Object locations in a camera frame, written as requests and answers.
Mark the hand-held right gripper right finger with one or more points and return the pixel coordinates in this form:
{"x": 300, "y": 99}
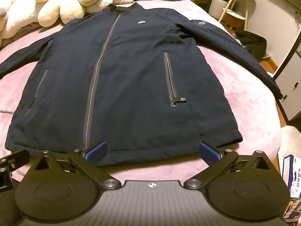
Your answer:
{"x": 208, "y": 151}

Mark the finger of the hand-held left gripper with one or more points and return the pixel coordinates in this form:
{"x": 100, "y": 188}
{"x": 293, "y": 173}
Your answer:
{"x": 16, "y": 157}

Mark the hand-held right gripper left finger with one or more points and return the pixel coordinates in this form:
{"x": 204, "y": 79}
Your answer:
{"x": 96, "y": 150}

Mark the navy zip jacket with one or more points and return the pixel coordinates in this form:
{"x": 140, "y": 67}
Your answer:
{"x": 131, "y": 75}

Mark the white fluffy rug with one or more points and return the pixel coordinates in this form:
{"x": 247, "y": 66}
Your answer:
{"x": 291, "y": 137}

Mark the blue and white box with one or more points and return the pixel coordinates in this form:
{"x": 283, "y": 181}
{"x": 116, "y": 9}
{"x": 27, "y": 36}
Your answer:
{"x": 291, "y": 174}

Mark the dark printed box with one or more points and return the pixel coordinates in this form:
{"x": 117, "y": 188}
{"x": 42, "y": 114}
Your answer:
{"x": 292, "y": 208}

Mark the white cabinet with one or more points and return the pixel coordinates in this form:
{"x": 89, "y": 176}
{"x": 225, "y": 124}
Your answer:
{"x": 290, "y": 80}

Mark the black garment pile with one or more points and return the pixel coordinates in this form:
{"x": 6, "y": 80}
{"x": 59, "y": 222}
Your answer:
{"x": 251, "y": 43}

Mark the wooden shelf rack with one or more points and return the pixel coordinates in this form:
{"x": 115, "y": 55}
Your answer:
{"x": 235, "y": 16}

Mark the large white plush toy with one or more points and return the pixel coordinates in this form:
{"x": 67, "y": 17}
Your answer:
{"x": 16, "y": 14}

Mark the cream flower plush pillow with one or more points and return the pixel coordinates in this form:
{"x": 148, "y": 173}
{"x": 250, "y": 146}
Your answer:
{"x": 70, "y": 2}

